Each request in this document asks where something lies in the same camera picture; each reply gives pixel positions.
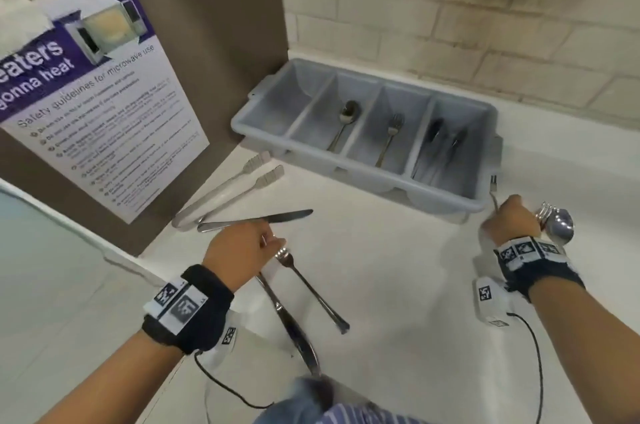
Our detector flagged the person's left hand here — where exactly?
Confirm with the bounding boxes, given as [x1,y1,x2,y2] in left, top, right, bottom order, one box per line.
[202,219,287,296]

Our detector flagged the person's right hand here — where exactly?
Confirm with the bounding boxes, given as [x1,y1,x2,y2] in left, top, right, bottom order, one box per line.
[481,194,543,259]

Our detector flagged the spoon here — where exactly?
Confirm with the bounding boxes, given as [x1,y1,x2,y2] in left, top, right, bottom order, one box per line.
[547,208,576,246]
[327,99,363,152]

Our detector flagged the large white-tipped tongs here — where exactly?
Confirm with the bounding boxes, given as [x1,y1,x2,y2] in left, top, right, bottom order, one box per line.
[171,150,286,233]

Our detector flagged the grey cutlery tray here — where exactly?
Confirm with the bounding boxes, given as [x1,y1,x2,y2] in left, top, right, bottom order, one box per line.
[231,58,504,216]

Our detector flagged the person's right forearm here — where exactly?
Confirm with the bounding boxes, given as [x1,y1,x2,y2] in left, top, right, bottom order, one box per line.
[527,278,640,424]

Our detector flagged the person's left forearm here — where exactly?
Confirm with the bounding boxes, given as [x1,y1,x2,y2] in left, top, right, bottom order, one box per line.
[29,338,184,424]

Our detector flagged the white countertop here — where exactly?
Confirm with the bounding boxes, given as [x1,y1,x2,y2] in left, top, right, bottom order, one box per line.
[135,50,640,424]

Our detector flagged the black right wristband with markers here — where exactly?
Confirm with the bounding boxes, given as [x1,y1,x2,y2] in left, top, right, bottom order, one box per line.
[493,236,587,303]

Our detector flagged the black wristband with markers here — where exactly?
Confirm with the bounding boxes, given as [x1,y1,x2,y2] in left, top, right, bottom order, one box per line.
[493,236,587,303]
[141,264,235,356]

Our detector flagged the black left wristband with markers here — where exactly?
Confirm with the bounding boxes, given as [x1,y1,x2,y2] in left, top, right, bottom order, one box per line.
[141,264,235,356]

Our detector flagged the purple and white poster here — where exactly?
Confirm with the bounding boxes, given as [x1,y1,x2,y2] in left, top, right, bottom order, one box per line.
[0,0,211,225]

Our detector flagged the blue striped shirt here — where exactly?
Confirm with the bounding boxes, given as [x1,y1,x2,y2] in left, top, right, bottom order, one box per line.
[252,374,431,424]

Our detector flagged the brown cabinet side panel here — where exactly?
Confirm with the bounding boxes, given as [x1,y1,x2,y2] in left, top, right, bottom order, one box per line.
[0,0,290,257]

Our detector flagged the white crumpled paper towel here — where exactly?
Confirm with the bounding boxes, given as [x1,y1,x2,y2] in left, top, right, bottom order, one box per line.
[0,0,55,53]

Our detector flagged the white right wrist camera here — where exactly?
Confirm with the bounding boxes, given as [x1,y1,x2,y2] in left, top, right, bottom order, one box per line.
[473,276,513,329]

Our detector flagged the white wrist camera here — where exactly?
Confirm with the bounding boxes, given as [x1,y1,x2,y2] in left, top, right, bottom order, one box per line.
[473,276,513,329]
[209,321,242,365]

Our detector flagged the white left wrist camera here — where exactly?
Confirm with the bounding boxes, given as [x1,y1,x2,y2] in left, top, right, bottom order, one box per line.
[209,321,242,365]

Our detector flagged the black right camera cable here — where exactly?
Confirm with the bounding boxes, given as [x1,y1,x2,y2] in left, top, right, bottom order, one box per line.
[505,311,546,424]

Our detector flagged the black camera cable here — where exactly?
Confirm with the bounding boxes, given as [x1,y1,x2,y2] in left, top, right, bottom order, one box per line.
[505,311,546,424]
[193,351,274,411]

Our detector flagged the black left camera cable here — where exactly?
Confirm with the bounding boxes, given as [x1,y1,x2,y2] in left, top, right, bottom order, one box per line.
[193,351,274,411]

